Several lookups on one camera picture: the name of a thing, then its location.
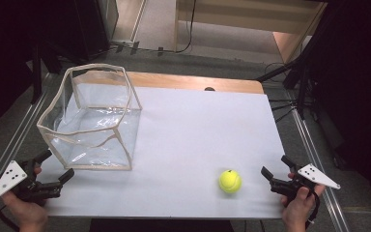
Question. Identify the white table mat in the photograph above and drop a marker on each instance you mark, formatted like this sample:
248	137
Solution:
190	135

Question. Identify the person's right hand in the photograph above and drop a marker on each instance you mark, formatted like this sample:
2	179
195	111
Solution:
298	209

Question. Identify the clear plastic box beige trim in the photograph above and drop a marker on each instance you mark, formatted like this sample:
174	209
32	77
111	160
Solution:
93	129

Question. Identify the black tripod stand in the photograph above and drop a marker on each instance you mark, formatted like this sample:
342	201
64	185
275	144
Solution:
280	71

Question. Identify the yellow tennis ball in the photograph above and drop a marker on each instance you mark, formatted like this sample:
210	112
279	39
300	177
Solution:
230	181

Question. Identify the black cabinet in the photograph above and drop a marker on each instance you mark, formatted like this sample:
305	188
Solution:
90	29

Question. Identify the beige wooden partition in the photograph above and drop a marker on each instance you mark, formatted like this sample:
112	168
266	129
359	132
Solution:
248	16

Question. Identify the person's left hand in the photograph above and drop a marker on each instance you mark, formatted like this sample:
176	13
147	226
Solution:
27	212

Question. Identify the black upright stand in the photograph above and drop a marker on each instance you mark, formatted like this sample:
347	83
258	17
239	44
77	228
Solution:
37	80

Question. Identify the metal floor rail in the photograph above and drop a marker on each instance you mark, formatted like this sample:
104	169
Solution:
304	135
13	141

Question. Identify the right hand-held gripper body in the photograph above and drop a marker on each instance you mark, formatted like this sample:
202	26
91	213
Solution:
315	175

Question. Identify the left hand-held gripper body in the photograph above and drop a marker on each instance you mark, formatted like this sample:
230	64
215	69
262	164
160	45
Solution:
9	178

